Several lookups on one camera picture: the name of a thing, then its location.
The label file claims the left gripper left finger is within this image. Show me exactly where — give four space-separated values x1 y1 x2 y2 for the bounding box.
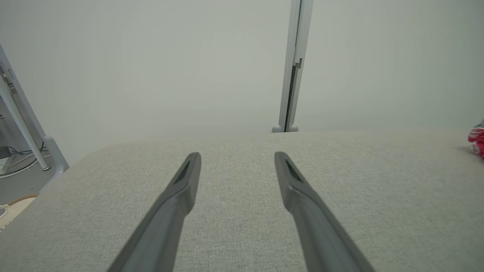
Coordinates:
108 152 202 272

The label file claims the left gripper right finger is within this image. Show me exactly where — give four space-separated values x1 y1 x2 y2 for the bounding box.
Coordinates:
274 151 375 272

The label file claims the white base with tan rim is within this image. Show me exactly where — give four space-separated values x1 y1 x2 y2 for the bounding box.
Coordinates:
0 195 39 231

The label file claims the white slanted metal leg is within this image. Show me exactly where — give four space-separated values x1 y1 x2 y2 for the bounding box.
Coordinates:
0 74 52 172

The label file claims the slanted grey partition post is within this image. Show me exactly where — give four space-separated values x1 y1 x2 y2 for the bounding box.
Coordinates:
0 45 70 175

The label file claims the white floor cable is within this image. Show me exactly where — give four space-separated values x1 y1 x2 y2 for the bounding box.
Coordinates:
0 153 52 178

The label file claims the black floor cable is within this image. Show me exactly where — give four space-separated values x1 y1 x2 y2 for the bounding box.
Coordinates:
8 145 50 156

